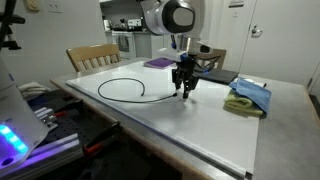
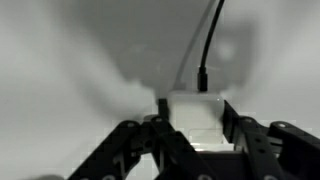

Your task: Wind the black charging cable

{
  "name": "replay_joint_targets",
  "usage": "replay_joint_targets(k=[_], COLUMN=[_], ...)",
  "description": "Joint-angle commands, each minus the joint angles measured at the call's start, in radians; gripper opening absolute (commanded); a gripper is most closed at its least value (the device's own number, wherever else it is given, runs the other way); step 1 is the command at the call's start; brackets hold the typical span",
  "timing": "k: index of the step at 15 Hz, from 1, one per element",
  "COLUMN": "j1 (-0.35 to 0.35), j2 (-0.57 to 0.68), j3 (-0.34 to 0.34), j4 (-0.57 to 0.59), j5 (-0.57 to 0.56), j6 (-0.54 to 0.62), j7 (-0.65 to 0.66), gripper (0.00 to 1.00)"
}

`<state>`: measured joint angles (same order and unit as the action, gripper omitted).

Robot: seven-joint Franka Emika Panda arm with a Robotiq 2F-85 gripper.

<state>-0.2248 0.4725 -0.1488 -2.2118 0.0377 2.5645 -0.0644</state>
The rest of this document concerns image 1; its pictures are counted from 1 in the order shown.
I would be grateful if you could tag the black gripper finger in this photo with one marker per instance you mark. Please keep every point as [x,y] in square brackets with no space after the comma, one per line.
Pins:
[187,88]
[176,83]

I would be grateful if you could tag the white board mat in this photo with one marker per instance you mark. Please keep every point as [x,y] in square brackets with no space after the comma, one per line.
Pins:
[200,133]

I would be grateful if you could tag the white charger adapter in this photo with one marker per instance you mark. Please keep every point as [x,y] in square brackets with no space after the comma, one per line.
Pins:
[179,96]

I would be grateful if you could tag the white wall switch plate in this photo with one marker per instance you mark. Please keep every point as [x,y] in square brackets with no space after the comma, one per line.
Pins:
[54,5]

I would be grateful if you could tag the black closed laptop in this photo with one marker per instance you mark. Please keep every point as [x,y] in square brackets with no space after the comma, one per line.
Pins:
[223,76]

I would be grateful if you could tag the white door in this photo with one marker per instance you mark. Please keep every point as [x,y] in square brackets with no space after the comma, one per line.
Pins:
[283,43]

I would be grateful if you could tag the beige round wall thermostat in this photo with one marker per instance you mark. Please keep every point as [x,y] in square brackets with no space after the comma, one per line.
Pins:
[33,4]

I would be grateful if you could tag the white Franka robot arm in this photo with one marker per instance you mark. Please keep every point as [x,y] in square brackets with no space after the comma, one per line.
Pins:
[160,16]

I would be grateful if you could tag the grey hanging dish towel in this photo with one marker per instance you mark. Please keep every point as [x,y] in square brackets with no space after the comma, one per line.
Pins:
[123,43]

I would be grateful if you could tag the aluminium extrusion rails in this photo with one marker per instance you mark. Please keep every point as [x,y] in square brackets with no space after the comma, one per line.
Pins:
[56,146]

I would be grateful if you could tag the black optical breadboard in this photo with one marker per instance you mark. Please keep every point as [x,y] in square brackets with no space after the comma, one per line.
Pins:
[66,131]

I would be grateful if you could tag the yellow-green folded cloth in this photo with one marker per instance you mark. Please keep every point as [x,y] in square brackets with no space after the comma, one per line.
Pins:
[238,103]

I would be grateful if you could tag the white kitchen stove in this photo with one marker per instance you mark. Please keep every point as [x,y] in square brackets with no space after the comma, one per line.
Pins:
[132,50]

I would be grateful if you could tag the purple notebook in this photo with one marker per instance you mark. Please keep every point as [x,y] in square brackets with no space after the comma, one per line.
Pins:
[158,63]

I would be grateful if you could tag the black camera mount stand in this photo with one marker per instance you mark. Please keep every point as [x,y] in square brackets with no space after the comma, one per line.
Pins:
[18,18]

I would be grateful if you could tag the door sign plate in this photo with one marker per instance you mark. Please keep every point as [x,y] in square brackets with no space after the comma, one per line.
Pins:
[236,3]

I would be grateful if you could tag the blue folded cloth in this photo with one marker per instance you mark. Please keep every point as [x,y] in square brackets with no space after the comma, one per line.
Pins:
[253,93]

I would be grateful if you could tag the silver metal bracket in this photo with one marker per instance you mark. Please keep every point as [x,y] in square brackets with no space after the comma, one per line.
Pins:
[45,115]

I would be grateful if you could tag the white countertop appliance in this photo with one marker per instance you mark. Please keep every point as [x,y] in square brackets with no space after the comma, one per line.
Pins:
[135,23]

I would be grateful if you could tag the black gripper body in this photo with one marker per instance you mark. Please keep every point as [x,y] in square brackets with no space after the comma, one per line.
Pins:
[187,65]

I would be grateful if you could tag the white cloth bundle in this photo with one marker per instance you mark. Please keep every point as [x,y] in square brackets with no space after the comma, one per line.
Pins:
[33,89]

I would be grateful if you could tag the light wooden slat-back chair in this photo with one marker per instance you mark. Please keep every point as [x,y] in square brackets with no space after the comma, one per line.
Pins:
[93,51]
[221,53]

